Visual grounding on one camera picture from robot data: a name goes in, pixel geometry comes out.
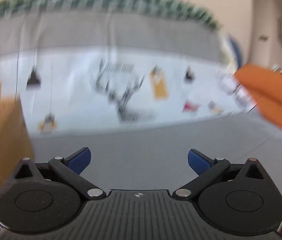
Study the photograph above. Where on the brown cardboard box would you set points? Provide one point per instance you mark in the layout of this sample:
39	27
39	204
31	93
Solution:
1	150

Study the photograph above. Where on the white door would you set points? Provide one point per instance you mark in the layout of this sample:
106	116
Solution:
275	17

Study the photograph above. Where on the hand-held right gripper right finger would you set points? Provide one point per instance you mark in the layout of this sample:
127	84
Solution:
198	163

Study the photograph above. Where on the green checkered cloth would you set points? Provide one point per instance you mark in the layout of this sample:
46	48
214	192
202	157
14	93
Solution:
101	1

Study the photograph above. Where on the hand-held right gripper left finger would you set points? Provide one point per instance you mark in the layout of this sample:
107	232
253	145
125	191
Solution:
81	160

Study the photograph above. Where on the orange cloth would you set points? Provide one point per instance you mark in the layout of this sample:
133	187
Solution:
270	92

